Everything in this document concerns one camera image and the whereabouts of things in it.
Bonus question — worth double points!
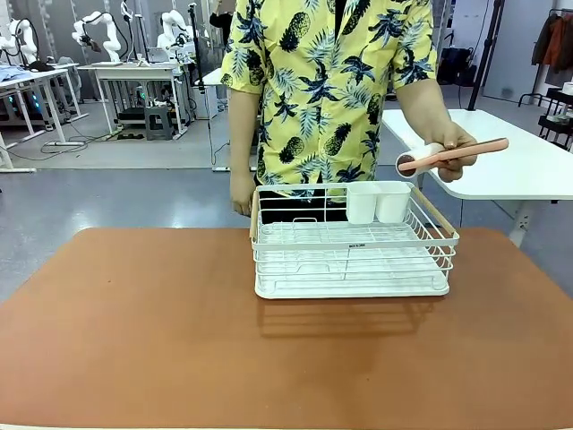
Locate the person's left hand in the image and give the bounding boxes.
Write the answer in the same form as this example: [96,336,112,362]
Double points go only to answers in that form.
[430,121,479,184]

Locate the person's right hand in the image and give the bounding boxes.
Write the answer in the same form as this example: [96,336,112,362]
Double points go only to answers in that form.
[229,171,258,218]

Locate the pink handled lint roller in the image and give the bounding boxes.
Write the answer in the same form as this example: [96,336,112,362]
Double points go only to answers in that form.
[396,137,510,178]

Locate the person's left forearm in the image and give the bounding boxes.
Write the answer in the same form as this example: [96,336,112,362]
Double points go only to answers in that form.
[395,77,458,141]

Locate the person's right forearm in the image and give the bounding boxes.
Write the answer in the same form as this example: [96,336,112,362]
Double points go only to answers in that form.
[228,87,261,179]

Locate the white side table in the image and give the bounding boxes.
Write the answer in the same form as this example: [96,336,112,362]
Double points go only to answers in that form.
[381,108,573,248]

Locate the white plastic cutlery cup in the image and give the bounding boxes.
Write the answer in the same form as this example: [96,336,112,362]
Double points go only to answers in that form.
[346,181,382,225]
[374,181,412,224]

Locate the black tripod stand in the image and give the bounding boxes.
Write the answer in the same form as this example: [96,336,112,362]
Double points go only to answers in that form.
[466,0,505,112]

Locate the black utility cart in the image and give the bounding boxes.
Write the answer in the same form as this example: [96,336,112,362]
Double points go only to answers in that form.
[536,82,573,151]

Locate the grey plastic step stool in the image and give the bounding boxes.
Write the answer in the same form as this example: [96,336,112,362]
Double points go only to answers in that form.
[143,105,175,142]

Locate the yellow pineapple print shirt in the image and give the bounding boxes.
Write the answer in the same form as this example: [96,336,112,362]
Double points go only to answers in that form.
[219,0,439,199]

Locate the white drip tray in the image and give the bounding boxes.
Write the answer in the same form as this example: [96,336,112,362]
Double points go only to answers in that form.
[253,263,451,300]

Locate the hanging clothes on rack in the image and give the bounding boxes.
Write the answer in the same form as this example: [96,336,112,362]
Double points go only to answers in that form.
[531,10,573,87]

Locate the white lab desk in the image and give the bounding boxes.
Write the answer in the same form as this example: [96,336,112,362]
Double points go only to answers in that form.
[0,62,90,174]
[76,61,189,141]

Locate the white wire dish rack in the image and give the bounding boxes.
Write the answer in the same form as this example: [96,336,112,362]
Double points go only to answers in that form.
[248,180,461,288]

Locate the black camera stand pole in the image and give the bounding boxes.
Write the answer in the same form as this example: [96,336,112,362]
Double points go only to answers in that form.
[187,2,207,95]

